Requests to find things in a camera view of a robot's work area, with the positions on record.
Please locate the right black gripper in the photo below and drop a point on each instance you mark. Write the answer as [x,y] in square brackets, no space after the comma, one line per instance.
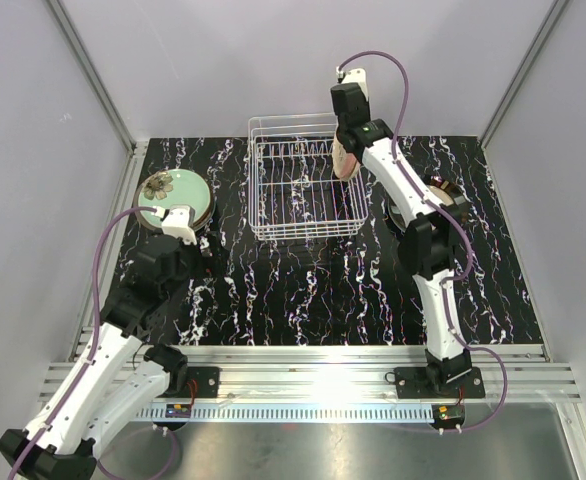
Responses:
[365,106]

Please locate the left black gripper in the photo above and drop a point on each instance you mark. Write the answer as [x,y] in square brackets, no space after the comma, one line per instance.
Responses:
[197,253]

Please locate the pink cream branch plate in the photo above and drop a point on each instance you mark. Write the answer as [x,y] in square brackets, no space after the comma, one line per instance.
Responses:
[345,165]

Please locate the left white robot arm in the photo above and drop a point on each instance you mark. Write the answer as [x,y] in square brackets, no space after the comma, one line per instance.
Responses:
[120,371]

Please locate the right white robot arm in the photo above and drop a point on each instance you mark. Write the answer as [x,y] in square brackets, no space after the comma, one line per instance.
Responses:
[431,234]

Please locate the dark plates under green plate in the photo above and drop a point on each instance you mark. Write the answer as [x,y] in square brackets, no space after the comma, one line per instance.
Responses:
[200,216]

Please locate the green plate with flower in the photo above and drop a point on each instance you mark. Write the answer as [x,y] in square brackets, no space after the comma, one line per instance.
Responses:
[173,187]

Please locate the dark striped rim plate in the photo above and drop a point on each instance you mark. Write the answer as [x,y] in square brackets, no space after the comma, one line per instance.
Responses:
[447,192]

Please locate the white wire dish rack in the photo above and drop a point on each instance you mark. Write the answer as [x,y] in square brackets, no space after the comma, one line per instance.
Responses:
[293,193]

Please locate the left aluminium frame post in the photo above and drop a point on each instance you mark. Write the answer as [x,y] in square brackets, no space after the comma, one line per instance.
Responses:
[83,59]

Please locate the aluminium frame post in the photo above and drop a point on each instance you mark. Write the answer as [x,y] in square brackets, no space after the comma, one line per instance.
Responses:
[548,25]
[83,59]

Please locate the white slotted cable duct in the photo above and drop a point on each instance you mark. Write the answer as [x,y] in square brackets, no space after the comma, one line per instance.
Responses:
[411,413]

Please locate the aluminium mounting rail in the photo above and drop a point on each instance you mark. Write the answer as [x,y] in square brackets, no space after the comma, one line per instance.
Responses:
[361,374]

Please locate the right aluminium frame post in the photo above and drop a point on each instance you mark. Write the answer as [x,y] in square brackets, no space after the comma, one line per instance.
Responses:
[548,25]

